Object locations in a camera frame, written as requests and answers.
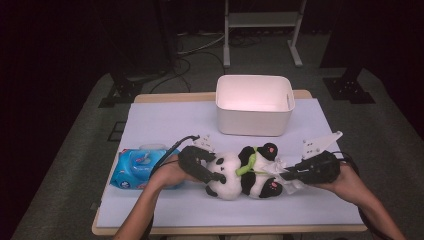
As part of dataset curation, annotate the black floor cable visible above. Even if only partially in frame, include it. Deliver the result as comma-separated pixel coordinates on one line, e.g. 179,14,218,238
149,49,228,95

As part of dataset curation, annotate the person's left hand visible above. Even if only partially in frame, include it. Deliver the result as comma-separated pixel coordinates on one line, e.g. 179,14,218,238
148,162,202,192

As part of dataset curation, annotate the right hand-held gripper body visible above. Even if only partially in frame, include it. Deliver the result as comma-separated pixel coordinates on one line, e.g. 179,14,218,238
299,130,344,185

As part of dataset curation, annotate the black stand base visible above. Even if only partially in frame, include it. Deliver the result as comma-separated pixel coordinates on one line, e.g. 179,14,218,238
98,71,144,108
322,66,377,105

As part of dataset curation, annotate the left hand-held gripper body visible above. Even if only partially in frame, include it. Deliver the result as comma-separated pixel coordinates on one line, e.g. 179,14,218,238
178,134,214,175

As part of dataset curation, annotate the white floor cable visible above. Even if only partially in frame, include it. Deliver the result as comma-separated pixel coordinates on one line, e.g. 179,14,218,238
176,32,226,56

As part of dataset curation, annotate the black cable bundle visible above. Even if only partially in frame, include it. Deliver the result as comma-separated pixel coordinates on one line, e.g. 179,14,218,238
229,33,268,48

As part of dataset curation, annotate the black floor frame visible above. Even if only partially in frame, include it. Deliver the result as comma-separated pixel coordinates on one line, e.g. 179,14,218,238
107,121,127,143

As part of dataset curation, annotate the panda plush toy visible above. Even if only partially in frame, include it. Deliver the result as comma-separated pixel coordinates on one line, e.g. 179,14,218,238
204,142,284,201

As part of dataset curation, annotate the right hand-held gripper cable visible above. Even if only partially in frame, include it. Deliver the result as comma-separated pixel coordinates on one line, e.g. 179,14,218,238
331,150,396,240

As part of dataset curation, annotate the left hand-held gripper cable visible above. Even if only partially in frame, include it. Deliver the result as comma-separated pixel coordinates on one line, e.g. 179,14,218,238
149,134,201,178

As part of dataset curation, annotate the white plastic bin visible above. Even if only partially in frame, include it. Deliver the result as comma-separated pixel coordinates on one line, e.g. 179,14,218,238
214,74,296,137

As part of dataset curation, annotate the person's right hand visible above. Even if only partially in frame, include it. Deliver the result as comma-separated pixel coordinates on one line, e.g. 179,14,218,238
313,163,365,205

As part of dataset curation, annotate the pale lavender table mat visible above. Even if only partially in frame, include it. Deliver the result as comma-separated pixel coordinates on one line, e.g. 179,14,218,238
96,98,364,229

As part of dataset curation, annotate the white metal stand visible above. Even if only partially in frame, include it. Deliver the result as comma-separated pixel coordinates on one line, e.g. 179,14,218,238
222,0,308,69

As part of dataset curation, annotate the hand-held gripper cable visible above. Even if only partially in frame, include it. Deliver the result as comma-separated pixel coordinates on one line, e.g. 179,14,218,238
331,150,396,240
149,134,201,178

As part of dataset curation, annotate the blue wet wipes pack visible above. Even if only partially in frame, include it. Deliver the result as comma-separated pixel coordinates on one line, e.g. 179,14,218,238
109,143,183,191

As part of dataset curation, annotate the white wet wipe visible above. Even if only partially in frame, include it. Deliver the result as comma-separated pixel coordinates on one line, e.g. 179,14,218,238
263,156,306,195

